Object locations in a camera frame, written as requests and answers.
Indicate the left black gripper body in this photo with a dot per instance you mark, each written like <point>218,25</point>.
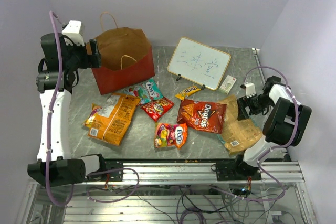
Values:
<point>79,57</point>

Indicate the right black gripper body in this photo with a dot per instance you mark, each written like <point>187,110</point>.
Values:
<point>256,103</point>

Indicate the brown kraft chip bag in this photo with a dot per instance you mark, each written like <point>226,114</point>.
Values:
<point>237,136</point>

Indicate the red brown paper bag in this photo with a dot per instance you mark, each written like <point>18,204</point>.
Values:
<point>126,58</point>

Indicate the red Doritos chip bag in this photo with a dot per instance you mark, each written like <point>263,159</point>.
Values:
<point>202,116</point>

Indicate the orange kettle chip bag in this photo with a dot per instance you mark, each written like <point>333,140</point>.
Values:
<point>112,121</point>

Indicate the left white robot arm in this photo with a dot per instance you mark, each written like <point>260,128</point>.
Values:
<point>57,76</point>

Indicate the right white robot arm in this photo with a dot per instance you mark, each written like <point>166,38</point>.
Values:
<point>284,127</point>

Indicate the teal Fox's candy bag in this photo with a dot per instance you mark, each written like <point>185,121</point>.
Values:
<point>147,91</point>

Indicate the orange Fox's fruits bag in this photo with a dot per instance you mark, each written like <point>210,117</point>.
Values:
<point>169,135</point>

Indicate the small white green box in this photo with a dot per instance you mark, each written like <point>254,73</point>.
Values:
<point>227,84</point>

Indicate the small whiteboard with writing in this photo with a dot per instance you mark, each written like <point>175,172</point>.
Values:
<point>199,63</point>

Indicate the yellow M&M's packet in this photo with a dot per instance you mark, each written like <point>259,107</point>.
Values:
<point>185,93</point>

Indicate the red snack packet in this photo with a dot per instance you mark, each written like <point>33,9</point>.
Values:
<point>156,109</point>

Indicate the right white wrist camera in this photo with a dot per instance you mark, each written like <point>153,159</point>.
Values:
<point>250,90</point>

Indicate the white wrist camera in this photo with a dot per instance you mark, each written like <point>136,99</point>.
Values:
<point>250,90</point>
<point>73,33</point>

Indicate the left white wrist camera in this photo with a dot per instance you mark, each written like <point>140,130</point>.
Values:
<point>73,33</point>

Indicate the aluminium rail frame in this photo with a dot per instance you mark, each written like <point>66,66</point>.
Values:
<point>177,191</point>

